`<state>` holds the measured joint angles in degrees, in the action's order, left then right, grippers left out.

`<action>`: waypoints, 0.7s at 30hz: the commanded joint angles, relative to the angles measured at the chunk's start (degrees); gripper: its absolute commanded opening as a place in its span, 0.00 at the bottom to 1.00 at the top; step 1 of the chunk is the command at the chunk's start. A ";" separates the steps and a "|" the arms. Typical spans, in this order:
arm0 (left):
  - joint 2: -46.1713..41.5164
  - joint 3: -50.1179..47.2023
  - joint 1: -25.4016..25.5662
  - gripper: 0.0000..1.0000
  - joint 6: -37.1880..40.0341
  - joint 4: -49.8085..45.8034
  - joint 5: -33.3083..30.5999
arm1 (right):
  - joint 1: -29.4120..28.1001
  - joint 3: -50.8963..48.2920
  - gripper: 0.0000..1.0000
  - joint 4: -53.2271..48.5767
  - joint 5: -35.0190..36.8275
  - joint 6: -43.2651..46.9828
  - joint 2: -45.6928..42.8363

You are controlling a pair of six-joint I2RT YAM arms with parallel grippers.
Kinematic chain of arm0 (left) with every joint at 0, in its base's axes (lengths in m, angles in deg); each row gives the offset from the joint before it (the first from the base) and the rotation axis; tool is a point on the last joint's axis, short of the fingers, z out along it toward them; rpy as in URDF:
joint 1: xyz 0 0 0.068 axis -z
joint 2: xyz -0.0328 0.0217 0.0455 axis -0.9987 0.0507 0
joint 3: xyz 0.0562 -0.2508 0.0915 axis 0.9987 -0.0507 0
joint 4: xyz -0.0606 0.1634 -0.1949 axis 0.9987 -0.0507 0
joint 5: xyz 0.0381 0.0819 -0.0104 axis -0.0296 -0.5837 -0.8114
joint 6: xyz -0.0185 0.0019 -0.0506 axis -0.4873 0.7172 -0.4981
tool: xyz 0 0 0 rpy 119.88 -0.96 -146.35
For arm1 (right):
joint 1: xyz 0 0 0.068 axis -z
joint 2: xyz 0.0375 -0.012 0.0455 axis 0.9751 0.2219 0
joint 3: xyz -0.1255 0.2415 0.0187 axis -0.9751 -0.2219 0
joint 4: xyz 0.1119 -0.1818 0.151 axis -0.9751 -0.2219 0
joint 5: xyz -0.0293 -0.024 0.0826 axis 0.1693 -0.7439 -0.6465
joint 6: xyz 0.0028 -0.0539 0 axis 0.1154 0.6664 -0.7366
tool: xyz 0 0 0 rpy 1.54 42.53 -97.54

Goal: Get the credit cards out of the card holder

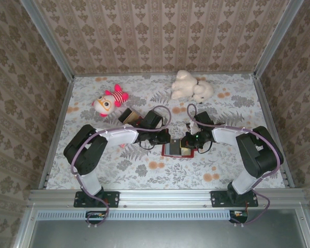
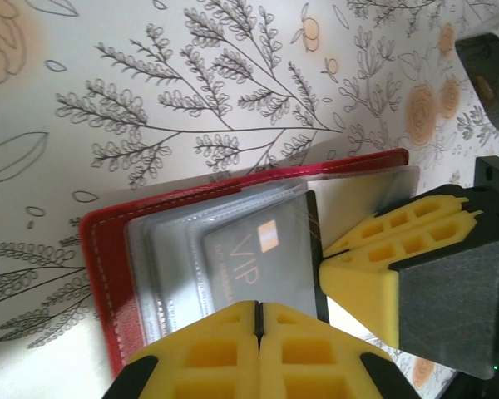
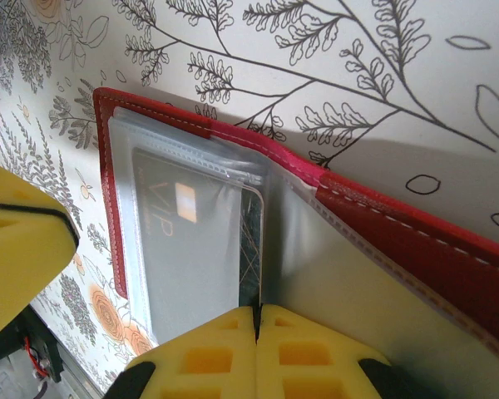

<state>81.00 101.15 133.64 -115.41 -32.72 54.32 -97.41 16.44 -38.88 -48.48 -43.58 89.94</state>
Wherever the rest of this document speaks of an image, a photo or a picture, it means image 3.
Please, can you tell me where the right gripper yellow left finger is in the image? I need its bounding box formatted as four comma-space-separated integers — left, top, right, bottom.
106, 305, 259, 399

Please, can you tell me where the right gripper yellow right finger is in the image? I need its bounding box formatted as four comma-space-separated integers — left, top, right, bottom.
255, 303, 427, 399

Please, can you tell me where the black VIP card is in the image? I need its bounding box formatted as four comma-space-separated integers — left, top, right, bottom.
131, 145, 271, 311

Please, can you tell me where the red leather card holder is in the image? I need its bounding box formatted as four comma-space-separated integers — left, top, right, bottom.
91, 86, 499, 399

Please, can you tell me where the floral print table sheet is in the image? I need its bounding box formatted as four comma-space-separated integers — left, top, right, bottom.
0, 0, 499, 396

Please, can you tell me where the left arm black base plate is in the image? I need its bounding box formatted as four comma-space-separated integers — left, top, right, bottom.
0, 307, 63, 386

